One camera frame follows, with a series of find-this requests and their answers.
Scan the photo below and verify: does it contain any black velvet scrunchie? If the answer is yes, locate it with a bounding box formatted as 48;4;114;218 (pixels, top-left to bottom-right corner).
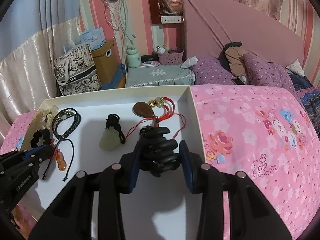
30;128;52;148

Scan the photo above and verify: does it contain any orange gourd red cord pendant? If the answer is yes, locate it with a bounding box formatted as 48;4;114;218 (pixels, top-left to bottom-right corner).
51;150;67;171

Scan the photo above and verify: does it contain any cream fabric flower scrunchie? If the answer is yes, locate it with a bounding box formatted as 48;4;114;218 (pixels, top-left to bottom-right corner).
32;105;59;133

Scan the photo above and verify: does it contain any black cord bracelet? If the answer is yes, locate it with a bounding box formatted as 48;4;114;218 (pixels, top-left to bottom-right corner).
41;107;83;183

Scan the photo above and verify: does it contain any white shallow cardboard tray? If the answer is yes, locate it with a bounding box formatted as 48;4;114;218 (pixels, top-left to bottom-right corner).
41;86;204;239

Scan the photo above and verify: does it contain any jade pendant black cord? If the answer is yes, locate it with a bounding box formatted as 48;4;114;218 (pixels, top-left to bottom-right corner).
98;113;126;152

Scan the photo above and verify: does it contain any black hair claw clip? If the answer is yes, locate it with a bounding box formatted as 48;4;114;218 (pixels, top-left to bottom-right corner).
138;126;181;178

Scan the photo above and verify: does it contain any brown teardrop stone pendant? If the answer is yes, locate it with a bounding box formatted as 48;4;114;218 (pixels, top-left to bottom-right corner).
133;101;159;127

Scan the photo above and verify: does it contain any red cord gold charm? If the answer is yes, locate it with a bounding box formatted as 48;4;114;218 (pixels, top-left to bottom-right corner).
125;96;187;139

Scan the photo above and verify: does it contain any person's left hand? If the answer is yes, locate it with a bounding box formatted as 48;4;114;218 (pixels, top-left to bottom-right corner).
12;205;30;235

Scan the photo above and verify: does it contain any cream satin curtain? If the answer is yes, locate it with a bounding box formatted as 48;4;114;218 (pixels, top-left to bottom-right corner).
0;16;83;140

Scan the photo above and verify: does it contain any black white floral tote bag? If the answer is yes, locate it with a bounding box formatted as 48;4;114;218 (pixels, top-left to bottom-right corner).
54;40;101;96

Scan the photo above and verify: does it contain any pink floral bedspread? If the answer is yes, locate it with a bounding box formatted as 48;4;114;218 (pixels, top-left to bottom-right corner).
0;83;320;240

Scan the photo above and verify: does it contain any brown cardboard storage box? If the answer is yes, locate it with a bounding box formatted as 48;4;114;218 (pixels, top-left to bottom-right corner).
92;40;118;84

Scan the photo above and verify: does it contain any light blue paper bag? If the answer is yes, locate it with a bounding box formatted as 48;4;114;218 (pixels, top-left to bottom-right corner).
80;27;106;50

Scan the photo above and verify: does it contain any green ceramic jar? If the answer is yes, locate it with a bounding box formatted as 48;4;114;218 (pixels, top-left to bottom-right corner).
126;47;142;68

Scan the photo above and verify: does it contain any dark patterned blanket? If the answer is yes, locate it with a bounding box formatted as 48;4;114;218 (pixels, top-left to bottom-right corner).
289;74;319;122

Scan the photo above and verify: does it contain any purple dotted pillow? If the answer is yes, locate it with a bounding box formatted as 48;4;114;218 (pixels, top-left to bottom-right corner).
191;53;297;96

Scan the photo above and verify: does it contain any green cloth covered nightstand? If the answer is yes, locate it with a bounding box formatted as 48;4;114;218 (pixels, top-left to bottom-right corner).
125;64;195;87

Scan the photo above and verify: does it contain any pink plastic basket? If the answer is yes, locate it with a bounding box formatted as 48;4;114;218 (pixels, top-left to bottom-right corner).
158;49;184;66

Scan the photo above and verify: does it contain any pink padded headboard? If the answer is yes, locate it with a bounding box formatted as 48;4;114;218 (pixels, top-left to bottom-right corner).
182;0;304;67

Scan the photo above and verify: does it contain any white wall power strip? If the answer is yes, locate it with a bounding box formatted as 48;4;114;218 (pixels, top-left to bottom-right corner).
161;15;184;24

